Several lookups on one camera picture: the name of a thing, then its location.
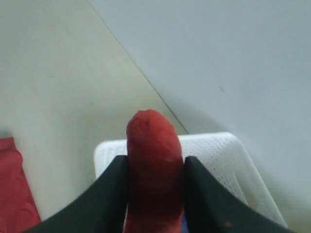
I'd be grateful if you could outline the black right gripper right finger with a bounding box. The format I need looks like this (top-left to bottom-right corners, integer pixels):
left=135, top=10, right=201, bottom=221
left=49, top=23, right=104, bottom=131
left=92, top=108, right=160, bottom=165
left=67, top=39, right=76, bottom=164
left=184, top=156, right=290, bottom=233

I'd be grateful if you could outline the red scalloped table cloth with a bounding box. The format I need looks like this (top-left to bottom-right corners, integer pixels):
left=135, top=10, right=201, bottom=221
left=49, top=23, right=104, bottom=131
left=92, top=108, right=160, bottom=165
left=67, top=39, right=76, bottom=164
left=0, top=137, right=41, bottom=233

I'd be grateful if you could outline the white perforated plastic basket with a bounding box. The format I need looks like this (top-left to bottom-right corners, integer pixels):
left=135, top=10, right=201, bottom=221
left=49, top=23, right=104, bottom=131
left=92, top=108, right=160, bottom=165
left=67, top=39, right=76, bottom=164
left=94, top=133, right=288, bottom=233

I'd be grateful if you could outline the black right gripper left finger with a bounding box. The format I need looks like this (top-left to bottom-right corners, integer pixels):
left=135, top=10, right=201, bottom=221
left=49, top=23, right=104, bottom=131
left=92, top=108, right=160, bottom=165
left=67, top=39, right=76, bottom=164
left=27, top=155, right=128, bottom=233

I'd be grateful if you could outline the red sausage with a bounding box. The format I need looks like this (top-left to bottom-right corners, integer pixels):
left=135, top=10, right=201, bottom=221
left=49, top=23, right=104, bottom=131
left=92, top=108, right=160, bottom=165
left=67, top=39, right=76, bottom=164
left=123, top=109, right=184, bottom=233

